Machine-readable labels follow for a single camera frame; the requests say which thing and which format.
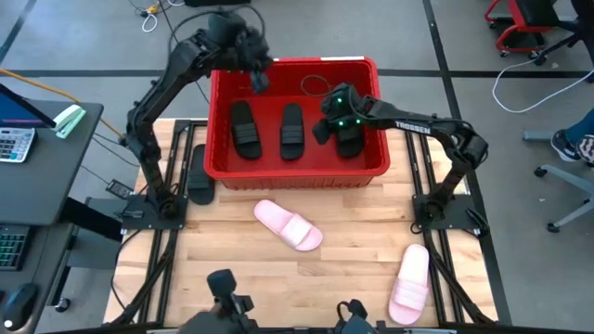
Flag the black office chair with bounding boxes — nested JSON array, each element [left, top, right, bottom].
[[532, 0, 594, 84]]

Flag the red plastic bin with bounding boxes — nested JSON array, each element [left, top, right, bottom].
[[203, 56, 392, 191]]

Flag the pink slide sandal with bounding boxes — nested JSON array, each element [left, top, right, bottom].
[[387, 243, 431, 326], [252, 199, 324, 253]]

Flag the person's shoe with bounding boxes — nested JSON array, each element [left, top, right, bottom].
[[576, 134, 594, 166], [550, 129, 581, 162]]

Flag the grey office chair base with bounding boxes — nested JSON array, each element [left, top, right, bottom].
[[533, 164, 594, 233]]

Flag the black power adapter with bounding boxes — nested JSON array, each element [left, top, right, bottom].
[[105, 179, 136, 200]]

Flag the grey calculator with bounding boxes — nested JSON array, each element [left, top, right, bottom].
[[0, 127, 36, 163]]

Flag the long white floor cable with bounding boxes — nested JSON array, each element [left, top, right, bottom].
[[491, 58, 594, 115]]

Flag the black desk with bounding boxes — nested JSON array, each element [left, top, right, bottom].
[[0, 99, 104, 226]]

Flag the mint green stapler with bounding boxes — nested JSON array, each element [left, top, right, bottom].
[[51, 104, 87, 139]]

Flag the black keyboard shelf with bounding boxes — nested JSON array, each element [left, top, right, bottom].
[[0, 222, 78, 334]]

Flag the red chair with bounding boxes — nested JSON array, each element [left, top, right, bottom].
[[484, 0, 575, 59]]

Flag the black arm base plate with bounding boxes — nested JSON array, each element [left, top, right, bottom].
[[411, 193, 482, 232], [121, 194, 189, 231]]

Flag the orange floor cable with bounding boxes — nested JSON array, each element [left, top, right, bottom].
[[0, 68, 127, 139]]

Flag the white coiled cable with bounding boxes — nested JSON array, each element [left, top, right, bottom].
[[141, 12, 160, 33]]

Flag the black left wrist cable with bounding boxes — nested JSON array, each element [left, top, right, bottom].
[[167, 4, 266, 55]]

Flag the black slide sandal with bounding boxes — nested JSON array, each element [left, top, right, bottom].
[[334, 123, 367, 160], [187, 143, 217, 206], [229, 100, 264, 161], [279, 102, 306, 161]]

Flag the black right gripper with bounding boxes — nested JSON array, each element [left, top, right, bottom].
[[311, 82, 368, 146]]

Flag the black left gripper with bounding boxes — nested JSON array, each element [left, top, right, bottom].
[[208, 12, 275, 94]]

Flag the black computer mouse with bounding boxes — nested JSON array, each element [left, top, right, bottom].
[[0, 282, 39, 331]]

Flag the black floor cable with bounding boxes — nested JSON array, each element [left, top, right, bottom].
[[156, 0, 211, 106]]

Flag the backlit keyboard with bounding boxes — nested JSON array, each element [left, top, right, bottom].
[[0, 225, 30, 273]]

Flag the person's leg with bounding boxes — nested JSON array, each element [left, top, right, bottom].
[[563, 107, 594, 145]]

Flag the computer monitor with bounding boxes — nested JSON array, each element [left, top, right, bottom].
[[0, 83, 57, 129]]

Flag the black aluminium rig frame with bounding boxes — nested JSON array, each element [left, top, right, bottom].
[[110, 118, 496, 334]]

